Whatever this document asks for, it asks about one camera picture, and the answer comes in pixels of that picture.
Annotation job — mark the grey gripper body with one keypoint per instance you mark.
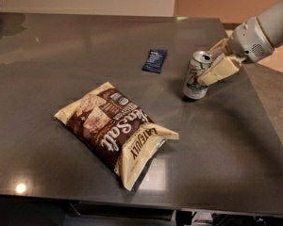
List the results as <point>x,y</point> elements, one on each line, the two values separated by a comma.
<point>247,42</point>

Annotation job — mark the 7up soda can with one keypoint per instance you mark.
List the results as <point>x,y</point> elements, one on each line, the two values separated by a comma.
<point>200,61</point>

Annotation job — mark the dark blue snack packet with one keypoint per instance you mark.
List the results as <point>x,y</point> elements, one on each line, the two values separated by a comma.
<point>155,60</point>

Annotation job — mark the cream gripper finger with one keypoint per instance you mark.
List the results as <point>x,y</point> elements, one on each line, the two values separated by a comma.
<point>221,47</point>
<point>222,67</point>

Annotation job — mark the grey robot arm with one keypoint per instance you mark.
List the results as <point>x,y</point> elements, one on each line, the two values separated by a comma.
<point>271,20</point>

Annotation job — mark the brown sea salt chip bag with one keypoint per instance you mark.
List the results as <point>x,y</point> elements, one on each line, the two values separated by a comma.
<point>116,130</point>

